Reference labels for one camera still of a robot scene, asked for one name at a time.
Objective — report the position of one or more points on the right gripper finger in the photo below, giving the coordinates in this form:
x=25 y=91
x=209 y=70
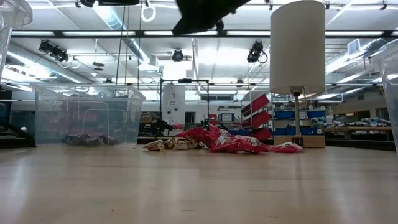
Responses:
x=202 y=15

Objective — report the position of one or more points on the gold foil candy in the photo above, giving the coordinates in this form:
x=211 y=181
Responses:
x=174 y=143
x=192 y=144
x=154 y=145

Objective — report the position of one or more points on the red wrapped candy bar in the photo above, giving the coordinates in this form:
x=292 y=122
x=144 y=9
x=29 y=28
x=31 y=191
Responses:
x=217 y=131
x=287 y=148
x=192 y=133
x=225 y=146
x=255 y=145

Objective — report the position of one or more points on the black ceiling spotlight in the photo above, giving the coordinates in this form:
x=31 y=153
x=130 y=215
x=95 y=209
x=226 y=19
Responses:
x=59 y=55
x=255 y=51

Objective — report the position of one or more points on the white cylindrical machine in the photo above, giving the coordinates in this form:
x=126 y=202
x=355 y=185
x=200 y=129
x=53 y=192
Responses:
x=173 y=102

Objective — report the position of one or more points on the white shade table lamp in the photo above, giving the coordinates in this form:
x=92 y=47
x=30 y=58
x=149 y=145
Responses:
x=298 y=46

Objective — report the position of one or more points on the red tilted storage bin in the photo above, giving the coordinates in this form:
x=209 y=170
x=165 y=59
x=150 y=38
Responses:
x=256 y=119
x=255 y=104
x=260 y=133

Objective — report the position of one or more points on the blue framed sign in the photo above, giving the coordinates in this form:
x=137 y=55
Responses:
x=227 y=117

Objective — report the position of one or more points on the shelf with blue bins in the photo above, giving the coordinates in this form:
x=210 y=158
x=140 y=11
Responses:
x=284 y=114

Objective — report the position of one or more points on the clear plastic bin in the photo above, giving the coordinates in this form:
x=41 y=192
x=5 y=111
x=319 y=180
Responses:
x=390 y=93
x=124 y=118
x=7 y=18

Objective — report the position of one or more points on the grey air vent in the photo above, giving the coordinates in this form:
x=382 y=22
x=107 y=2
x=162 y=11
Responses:
x=354 y=46

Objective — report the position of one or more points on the wooden workbench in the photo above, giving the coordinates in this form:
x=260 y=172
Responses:
x=357 y=128

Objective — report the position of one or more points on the round black ceiling camera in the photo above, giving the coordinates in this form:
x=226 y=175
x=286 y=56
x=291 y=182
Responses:
x=177 y=55

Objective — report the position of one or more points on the black overhead frame bar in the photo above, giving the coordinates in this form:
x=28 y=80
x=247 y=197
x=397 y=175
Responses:
x=140 y=33

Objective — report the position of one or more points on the silver ventilation duct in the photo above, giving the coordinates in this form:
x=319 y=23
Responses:
x=37 y=67

